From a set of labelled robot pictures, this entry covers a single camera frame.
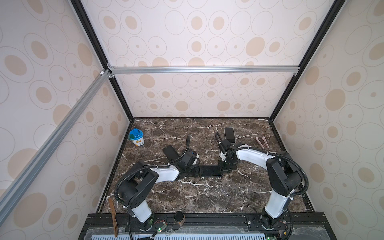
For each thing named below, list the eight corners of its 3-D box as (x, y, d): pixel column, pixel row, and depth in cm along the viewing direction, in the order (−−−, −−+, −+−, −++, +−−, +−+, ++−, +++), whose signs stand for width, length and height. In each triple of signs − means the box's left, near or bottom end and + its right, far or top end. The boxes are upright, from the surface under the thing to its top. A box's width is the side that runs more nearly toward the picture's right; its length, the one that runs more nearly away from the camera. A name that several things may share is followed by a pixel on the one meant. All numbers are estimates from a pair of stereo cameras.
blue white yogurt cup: (132, 147, 105) (127, 137, 97) (135, 137, 110) (130, 128, 102) (144, 147, 105) (140, 137, 97) (147, 137, 110) (143, 128, 102)
